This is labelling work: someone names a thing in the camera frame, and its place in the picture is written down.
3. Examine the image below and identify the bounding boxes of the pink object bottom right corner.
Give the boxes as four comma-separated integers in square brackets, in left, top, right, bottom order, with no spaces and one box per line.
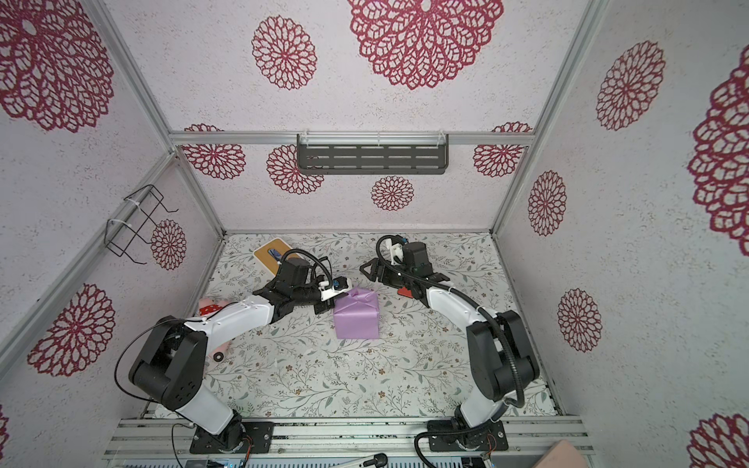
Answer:
[534,440,588,468]

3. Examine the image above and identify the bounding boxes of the pink plush toy red dress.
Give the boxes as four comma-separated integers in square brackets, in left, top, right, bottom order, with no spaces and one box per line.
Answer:
[197,298,231,364]

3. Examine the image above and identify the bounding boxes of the red tape dispenser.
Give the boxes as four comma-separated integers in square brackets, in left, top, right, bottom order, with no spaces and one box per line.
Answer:
[397,287,415,298]

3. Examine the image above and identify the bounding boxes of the black wire wall rack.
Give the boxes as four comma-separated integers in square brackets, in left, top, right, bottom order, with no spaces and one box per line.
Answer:
[103,183,179,265]

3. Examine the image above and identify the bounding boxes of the grey slotted wall shelf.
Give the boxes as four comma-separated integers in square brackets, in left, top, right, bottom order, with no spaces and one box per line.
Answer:
[296,134,450,176]

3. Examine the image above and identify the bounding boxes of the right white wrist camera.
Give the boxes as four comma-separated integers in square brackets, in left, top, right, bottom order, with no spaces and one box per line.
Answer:
[386,235,408,265]

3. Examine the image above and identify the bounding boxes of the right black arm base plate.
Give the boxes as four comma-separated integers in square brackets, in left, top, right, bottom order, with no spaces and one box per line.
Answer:
[426,420,509,452]

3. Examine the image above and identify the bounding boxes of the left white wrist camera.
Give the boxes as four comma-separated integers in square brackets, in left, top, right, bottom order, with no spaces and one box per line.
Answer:
[318,276,352,301]

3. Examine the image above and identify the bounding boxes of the black knob handle front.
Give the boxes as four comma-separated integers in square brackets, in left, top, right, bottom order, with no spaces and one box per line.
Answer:
[334,452,388,468]

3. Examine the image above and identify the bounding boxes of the blue item on wooden lid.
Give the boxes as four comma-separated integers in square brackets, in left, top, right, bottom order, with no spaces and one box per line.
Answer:
[267,249,283,262]

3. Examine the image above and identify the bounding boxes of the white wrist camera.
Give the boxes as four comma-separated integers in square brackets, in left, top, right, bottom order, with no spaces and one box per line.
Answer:
[386,235,408,265]
[318,276,352,301]

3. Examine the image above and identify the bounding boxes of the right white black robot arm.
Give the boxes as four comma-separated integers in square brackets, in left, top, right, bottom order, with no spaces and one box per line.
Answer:
[360,235,540,430]

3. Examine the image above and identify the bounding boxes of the pink wrapping paper sheet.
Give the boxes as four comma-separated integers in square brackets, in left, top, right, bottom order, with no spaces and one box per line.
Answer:
[333,287,380,339]

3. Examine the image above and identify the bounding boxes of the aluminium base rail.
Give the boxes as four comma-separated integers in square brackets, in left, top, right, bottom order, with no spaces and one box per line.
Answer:
[101,417,595,466]

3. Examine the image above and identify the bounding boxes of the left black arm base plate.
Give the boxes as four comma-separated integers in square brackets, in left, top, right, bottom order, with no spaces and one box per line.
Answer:
[189,421,275,454]

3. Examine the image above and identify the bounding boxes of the white box with wooden lid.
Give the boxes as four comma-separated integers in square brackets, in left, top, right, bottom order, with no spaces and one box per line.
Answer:
[253,238,292,275]

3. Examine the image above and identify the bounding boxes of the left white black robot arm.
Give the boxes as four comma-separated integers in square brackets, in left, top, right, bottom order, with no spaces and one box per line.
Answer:
[128,249,350,444]

